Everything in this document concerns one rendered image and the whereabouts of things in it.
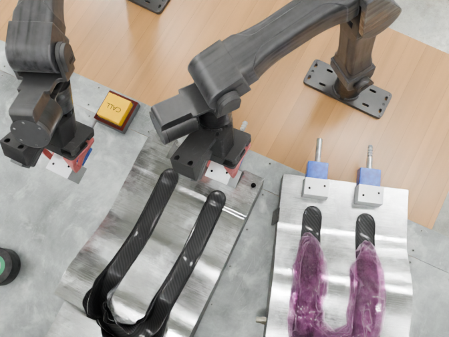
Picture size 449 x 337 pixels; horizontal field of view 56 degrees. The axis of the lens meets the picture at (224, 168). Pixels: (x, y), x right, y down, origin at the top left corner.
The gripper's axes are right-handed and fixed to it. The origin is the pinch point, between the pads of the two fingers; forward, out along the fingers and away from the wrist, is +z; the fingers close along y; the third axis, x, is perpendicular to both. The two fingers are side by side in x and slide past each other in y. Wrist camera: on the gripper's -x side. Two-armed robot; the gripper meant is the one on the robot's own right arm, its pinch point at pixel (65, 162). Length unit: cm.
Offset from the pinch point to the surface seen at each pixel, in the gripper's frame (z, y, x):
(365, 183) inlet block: -3, 55, 24
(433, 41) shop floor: 24, 75, 156
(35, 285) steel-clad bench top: 25.8, 0.0, -15.2
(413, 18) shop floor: 21, 63, 163
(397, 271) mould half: 2, 66, 11
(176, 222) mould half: 6.6, 23.5, 2.6
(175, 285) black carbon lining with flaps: 9.9, 29.1, -8.1
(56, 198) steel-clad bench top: 17.1, -5.5, 0.9
